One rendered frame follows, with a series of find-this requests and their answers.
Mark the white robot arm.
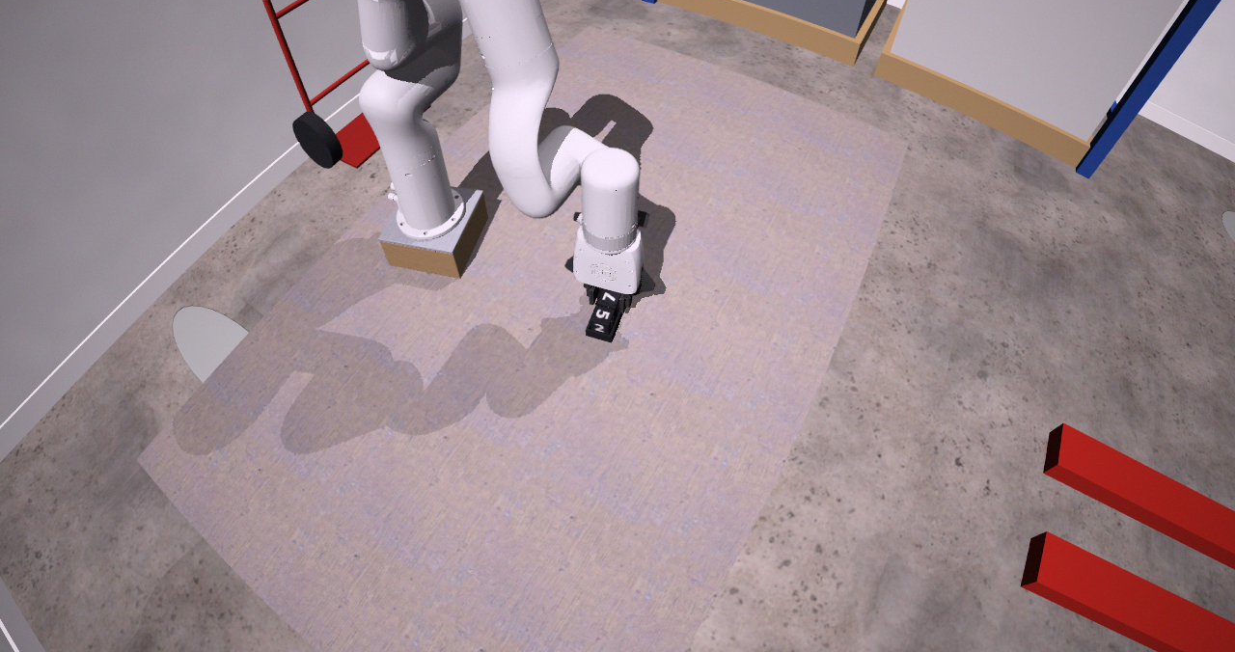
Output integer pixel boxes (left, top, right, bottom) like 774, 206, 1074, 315
358, 0, 650, 252

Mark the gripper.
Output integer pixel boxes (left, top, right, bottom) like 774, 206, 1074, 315
564, 228, 655, 312

